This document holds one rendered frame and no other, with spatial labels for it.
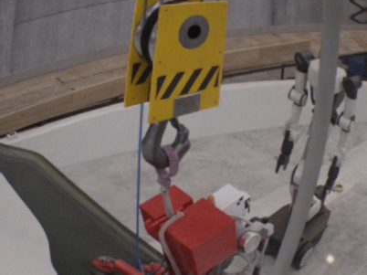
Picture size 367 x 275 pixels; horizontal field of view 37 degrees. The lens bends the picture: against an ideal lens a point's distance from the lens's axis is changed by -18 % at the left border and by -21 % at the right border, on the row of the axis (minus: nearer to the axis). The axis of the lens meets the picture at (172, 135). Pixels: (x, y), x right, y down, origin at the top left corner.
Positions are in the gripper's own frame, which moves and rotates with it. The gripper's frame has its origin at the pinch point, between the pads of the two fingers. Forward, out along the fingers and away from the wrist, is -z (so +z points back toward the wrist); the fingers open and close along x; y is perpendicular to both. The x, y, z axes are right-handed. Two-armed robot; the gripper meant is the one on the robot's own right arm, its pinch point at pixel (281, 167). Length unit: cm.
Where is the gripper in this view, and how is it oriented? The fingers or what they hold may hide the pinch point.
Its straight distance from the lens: 406.6
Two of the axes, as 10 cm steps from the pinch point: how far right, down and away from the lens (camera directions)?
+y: 7.3, 3.7, -5.8
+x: -6.5, 1.0, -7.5
